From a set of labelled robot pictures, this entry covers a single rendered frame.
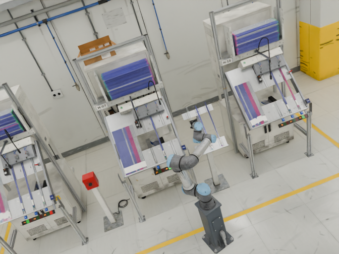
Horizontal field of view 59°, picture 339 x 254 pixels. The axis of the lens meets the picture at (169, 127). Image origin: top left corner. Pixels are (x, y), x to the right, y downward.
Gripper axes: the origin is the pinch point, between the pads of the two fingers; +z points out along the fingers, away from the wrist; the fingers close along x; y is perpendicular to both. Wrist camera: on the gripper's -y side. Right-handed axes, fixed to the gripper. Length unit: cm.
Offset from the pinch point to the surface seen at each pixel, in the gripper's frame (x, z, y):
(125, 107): 60, 29, 41
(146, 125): 46, 28, 15
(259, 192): -49, 25, -101
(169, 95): -5, 200, 37
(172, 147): 26.9, 16.1, -16.8
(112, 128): 82, 31, 24
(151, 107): 34, 28, 32
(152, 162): 52, 14, -23
